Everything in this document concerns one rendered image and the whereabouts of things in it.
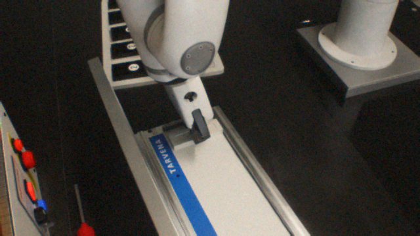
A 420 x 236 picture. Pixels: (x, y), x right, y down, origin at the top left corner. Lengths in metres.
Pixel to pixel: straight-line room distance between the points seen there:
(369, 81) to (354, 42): 0.10
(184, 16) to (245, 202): 0.34
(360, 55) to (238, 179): 0.44
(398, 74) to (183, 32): 0.62
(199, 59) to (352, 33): 0.52
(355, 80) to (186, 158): 0.41
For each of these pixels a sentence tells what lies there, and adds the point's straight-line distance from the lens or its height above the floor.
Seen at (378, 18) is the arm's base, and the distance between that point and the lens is 0.89.
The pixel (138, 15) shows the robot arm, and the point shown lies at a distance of 0.49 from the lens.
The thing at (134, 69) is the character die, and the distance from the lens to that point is 0.89.
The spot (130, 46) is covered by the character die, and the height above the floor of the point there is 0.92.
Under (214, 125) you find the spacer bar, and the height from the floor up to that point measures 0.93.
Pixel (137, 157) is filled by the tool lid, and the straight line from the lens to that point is 0.46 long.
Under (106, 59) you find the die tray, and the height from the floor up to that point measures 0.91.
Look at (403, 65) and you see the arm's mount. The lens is 0.98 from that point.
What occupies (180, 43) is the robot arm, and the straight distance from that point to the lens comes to 0.44.
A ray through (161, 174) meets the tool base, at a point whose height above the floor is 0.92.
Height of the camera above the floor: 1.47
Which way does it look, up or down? 45 degrees down
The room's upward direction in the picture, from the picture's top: straight up
